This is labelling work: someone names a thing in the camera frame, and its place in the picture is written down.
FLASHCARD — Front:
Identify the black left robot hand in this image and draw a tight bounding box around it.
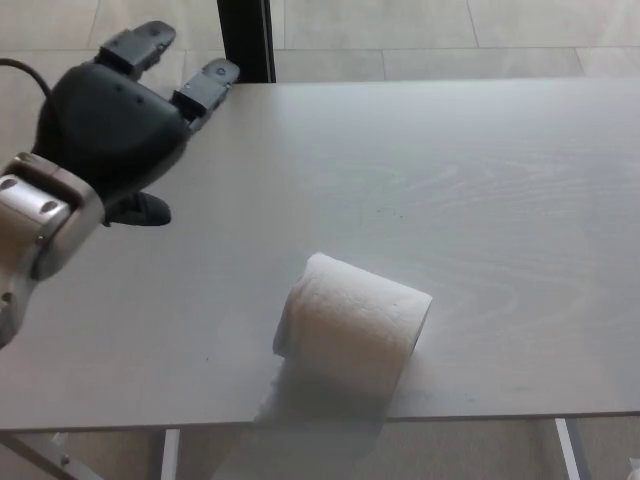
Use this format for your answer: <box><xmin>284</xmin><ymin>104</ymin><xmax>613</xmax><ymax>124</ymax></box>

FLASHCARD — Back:
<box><xmin>31</xmin><ymin>20</ymin><xmax>242</xmax><ymax>228</ymax></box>

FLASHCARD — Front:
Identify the white toilet paper roll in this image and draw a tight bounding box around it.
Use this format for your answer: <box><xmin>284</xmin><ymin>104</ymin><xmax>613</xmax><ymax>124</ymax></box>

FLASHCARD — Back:
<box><xmin>251</xmin><ymin>251</ymin><xmax>435</xmax><ymax>480</ymax></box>

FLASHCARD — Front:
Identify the black vertical pillar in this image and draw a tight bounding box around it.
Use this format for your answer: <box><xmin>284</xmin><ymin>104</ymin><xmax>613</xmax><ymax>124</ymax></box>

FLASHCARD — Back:
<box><xmin>215</xmin><ymin>0</ymin><xmax>278</xmax><ymax>85</ymax></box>

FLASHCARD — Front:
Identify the white table leg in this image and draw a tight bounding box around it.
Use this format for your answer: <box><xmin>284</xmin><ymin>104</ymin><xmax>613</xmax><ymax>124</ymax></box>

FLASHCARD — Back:
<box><xmin>553</xmin><ymin>417</ymin><xmax>584</xmax><ymax>480</ymax></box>
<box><xmin>159</xmin><ymin>428</ymin><xmax>182</xmax><ymax>480</ymax></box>

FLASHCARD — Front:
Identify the grey diagonal table brace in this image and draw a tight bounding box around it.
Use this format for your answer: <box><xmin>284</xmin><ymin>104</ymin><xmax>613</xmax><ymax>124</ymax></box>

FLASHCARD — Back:
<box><xmin>0</xmin><ymin>431</ymin><xmax>97</xmax><ymax>480</ymax></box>

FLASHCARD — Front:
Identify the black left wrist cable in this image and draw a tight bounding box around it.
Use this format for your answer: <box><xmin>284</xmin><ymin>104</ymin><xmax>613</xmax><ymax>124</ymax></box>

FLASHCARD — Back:
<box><xmin>0</xmin><ymin>57</ymin><xmax>54</xmax><ymax>97</ymax></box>

